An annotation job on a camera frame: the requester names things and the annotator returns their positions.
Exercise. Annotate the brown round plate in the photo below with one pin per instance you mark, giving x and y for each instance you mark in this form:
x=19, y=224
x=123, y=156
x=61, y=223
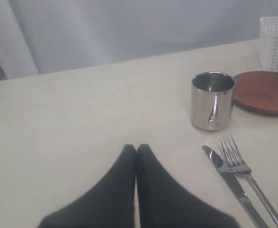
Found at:
x=257, y=91

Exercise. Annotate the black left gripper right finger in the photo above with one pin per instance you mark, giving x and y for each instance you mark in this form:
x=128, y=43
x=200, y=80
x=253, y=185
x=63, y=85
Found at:
x=164, y=203

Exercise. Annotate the white curtain backdrop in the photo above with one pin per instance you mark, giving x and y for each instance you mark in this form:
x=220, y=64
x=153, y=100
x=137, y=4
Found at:
x=46, y=36

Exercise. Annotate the white perforated plastic basket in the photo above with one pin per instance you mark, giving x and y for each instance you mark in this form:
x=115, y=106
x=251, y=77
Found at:
x=268, y=43

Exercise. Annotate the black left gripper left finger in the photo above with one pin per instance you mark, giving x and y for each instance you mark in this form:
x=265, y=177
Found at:
x=108, y=204

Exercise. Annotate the silver table knife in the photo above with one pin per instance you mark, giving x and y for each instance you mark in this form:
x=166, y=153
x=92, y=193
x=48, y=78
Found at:
x=225, y=172

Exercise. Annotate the silver metal fork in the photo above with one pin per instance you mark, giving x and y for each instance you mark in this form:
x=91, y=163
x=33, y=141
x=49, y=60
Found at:
x=235, y=161

